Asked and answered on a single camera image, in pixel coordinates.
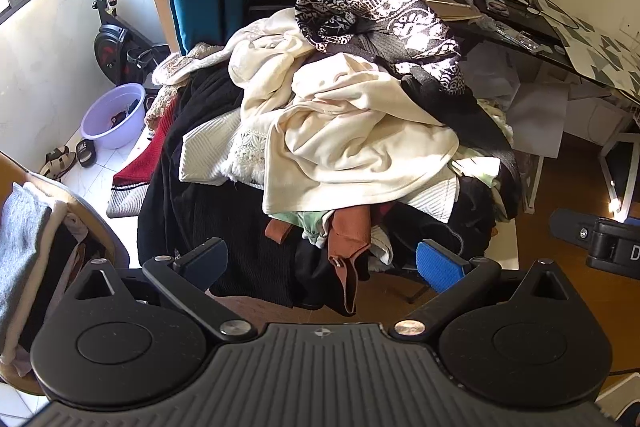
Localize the purple plastic basin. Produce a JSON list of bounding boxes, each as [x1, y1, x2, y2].
[[80, 83, 147, 150]]

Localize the brown sandals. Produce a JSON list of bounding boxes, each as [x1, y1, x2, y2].
[[39, 145, 77, 181]]

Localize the black patterned knit sweater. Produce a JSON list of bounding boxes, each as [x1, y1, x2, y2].
[[295, 0, 467, 96]]

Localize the black slipper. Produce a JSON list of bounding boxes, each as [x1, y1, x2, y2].
[[75, 139, 97, 168]]

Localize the brown garment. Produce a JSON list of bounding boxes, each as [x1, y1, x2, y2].
[[264, 206, 374, 317]]

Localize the beige fluffy garment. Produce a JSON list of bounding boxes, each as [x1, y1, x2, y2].
[[144, 42, 227, 130]]

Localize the black exercise bike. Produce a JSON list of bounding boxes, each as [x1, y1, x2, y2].
[[60, 0, 171, 94]]

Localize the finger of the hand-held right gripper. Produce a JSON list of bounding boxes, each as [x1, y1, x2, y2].
[[549, 208, 599, 254]]

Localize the black laptop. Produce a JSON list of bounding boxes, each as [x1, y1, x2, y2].
[[469, 0, 567, 54]]

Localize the red knit sweater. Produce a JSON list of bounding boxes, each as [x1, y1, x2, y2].
[[107, 97, 177, 219]]

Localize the cream sweatshirt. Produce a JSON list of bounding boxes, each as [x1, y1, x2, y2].
[[262, 56, 461, 216]]

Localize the ivory crumpled garment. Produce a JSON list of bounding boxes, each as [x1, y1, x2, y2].
[[227, 13, 326, 118]]

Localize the grey folded cloth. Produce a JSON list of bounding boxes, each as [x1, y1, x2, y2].
[[0, 182, 55, 350]]

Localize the large black garment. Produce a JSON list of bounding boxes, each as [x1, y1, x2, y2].
[[137, 66, 321, 310]]

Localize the white paper sheets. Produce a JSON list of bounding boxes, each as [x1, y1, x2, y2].
[[469, 41, 572, 158]]

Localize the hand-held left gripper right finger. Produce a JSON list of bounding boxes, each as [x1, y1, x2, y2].
[[390, 238, 581, 341]]

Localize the black knit garment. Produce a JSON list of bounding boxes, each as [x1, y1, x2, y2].
[[400, 74, 522, 220]]

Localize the white textured knit garment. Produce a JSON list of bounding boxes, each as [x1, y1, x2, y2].
[[179, 109, 273, 188]]

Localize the black desk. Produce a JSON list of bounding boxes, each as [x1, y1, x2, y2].
[[247, 0, 640, 108]]

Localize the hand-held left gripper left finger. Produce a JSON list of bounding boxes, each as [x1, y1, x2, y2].
[[62, 237, 257, 341]]

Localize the pale green cloth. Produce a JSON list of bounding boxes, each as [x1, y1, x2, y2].
[[272, 208, 342, 249]]

